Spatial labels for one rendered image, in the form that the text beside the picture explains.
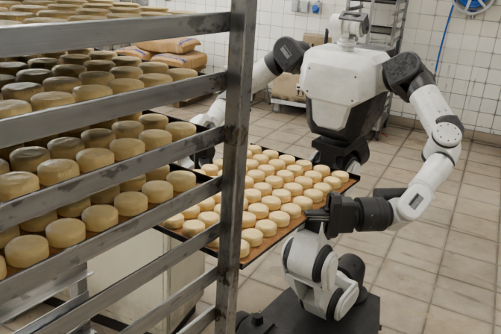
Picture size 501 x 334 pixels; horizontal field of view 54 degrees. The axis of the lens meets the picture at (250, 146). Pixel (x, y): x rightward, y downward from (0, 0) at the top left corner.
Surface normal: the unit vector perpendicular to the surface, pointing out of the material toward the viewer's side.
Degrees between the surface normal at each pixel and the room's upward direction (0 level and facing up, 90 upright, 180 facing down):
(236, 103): 90
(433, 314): 0
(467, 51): 90
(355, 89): 91
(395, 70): 59
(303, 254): 66
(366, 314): 0
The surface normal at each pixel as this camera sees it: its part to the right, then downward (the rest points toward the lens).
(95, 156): 0.07, -0.94
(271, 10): -0.45, 0.28
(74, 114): 0.82, 0.25
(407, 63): -0.60, -0.32
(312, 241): -0.55, 0.09
